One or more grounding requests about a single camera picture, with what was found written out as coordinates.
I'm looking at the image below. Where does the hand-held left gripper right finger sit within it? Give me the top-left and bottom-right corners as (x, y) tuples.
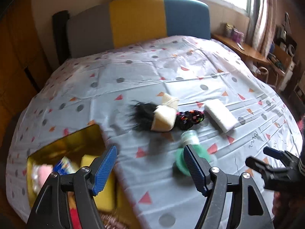
(183, 144), (274, 229)

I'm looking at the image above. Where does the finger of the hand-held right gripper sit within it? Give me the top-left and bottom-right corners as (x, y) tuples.
(245, 156), (286, 179)
(263, 146), (299, 166)

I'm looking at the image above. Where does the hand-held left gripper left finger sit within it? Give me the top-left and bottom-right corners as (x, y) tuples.
(26, 145), (118, 229)

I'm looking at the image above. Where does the yellow sponge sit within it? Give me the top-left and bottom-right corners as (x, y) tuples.
(81, 155), (117, 211)

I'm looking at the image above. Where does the blue white packet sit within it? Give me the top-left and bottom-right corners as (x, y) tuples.
(53, 156), (78, 174)

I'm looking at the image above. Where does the gold rectangular tin box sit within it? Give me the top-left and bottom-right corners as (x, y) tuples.
(26, 125), (136, 229)

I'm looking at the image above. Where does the pink braided scrunchie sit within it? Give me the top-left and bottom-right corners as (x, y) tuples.
(100, 213), (129, 229)

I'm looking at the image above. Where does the red cloth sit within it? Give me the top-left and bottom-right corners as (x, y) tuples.
(69, 196), (83, 229)

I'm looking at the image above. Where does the pink plush toy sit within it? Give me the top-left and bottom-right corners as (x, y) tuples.
(31, 163), (54, 194)

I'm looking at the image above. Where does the black colourful scrunchie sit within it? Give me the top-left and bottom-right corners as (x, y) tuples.
(176, 110), (206, 130)

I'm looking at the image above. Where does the black wig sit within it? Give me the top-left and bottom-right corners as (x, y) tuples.
(129, 101), (159, 131)

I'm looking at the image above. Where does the small round basket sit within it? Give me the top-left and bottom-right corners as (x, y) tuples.
(256, 66), (270, 84)

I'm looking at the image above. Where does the cluttered wooden shelf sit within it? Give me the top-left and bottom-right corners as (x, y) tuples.
(267, 12), (301, 93)

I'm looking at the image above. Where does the wooden bedside desk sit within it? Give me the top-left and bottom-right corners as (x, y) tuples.
(212, 33), (271, 65)

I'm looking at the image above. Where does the gold tin can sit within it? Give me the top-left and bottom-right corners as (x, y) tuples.
(225, 23), (235, 37)

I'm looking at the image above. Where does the black rolled mat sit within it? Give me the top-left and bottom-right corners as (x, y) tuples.
(52, 10), (72, 65)

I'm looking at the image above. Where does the orange wooden wardrobe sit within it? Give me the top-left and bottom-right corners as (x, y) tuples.
(0, 0), (58, 124)

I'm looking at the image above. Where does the grey yellow blue headboard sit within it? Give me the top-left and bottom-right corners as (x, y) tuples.
(67, 0), (211, 58)

